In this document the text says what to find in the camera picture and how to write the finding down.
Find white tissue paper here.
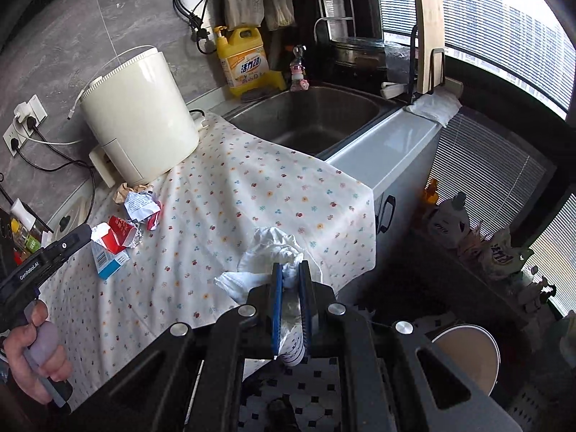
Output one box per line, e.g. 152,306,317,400
215,227,322,367

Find grey kitchen cabinet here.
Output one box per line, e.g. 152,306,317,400
327,109,442,304

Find white round trash bin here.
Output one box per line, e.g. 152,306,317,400
432,325,501,396

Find person's left hand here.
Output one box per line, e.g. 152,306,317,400
4,300,72,405

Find spice jar rack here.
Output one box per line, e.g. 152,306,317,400
1,199,54,279

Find blue white small box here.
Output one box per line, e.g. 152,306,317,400
91,242,130,281

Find floral white tablecloth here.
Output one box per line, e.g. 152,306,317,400
41,113,376,407

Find red white crushed carton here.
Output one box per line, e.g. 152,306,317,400
91,213,161,255

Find crumpled brown paper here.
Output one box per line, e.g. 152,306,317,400
112,183,154,204

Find crumpled white printed wrapper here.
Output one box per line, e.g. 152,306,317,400
124,191,161,222

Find white detergent jug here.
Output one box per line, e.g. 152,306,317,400
427,191,469,250

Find stainless steel sink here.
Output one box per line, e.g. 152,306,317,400
224,85,399,160

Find small pink bottle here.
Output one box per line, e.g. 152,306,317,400
290,45,310,92

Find detergent refill pouch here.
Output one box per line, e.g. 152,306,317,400
478,227,534,281

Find cream air fryer appliance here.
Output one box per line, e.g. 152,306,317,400
76,47,202,188

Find yellow dish soap bottle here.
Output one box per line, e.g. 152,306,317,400
214,26,287,98

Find black dish rack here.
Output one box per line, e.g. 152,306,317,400
314,0,417,84

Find wooden cutting board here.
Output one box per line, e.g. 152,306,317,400
415,0,445,95

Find black power cable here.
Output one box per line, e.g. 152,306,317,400
10,116,98,226

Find white charger cable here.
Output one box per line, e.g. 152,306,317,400
17,43,156,147

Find white wall power socket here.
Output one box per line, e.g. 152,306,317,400
3,95,48,157

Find black coiled wall cables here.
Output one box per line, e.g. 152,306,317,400
172,0,225,56

